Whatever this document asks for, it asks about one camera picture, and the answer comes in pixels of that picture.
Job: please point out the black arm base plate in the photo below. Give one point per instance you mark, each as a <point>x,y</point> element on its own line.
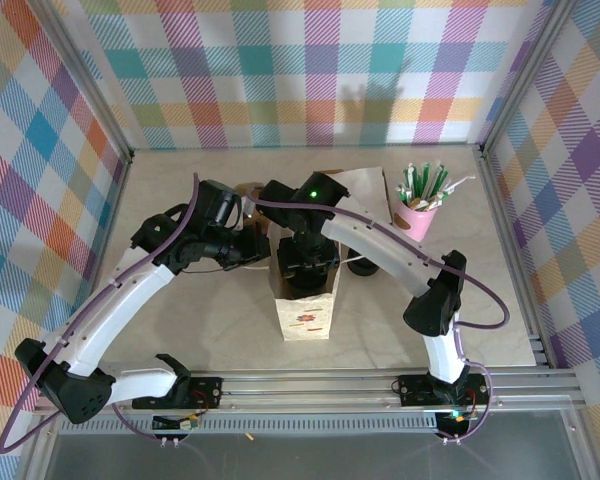
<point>207,392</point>
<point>415,390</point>

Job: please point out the pink straw holder cup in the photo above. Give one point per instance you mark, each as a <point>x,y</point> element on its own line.
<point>414,225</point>

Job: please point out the short white wrapped straw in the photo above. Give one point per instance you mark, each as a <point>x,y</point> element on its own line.
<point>402,192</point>

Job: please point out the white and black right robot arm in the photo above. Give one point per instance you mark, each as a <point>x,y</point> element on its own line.
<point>380,250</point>

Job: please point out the aluminium frame side rail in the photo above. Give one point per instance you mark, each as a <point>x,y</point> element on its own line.
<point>106,240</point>
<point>509,240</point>

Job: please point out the aluminium frame post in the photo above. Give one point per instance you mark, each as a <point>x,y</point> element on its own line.
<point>88,75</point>
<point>524,75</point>

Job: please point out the long white wrapped straw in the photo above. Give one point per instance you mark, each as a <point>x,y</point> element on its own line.
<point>457,185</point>

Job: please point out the stack of cardboard cup carriers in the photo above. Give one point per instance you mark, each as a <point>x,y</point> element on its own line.
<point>240,188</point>

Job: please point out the stack of white napkins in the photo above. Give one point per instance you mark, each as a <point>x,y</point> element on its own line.
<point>370,200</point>

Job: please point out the small circuit board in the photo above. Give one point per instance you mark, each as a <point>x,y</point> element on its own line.
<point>177,425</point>
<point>457,419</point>

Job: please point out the stack of black cup lids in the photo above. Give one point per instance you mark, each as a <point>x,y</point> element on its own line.
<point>364,269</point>

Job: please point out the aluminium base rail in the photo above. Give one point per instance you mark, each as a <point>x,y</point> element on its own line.
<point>305,395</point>

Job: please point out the wooden coffee stirrer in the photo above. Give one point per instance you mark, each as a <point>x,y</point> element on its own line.
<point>419,203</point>

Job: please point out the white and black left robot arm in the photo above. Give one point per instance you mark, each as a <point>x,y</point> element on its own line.
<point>125,300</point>

